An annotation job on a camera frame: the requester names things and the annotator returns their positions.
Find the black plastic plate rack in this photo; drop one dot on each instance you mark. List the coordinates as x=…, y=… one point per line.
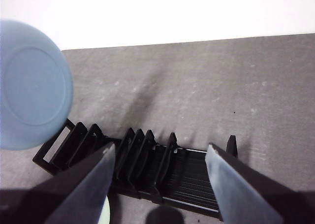
x=187, y=179

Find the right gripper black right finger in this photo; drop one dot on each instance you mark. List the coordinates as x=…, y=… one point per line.
x=253, y=199

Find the pale green round plate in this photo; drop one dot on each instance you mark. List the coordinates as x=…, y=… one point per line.
x=105, y=211

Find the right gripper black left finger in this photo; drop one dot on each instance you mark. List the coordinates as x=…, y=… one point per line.
x=61, y=199

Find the light blue round plate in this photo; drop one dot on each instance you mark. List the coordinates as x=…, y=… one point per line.
x=34, y=86

